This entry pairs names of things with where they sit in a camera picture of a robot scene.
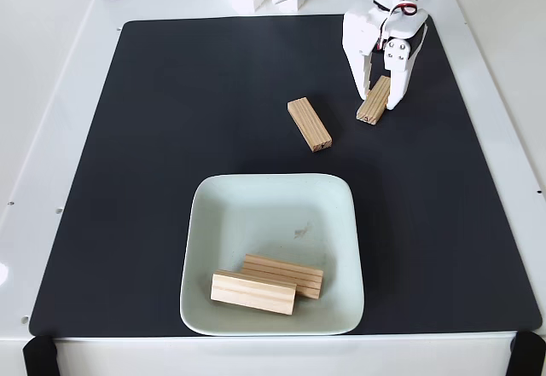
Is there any grooved wooden block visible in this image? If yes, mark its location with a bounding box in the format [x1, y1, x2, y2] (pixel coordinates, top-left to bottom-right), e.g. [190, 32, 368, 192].
[356, 75, 393, 127]
[287, 96, 334, 153]
[241, 253, 324, 300]
[210, 269, 298, 316]

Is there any pale green square plate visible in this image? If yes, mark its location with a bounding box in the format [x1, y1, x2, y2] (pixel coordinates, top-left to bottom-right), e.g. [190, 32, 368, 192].
[178, 173, 366, 337]

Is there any black rubber mat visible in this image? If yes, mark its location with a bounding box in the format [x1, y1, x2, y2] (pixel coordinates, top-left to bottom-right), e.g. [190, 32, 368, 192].
[27, 12, 543, 338]

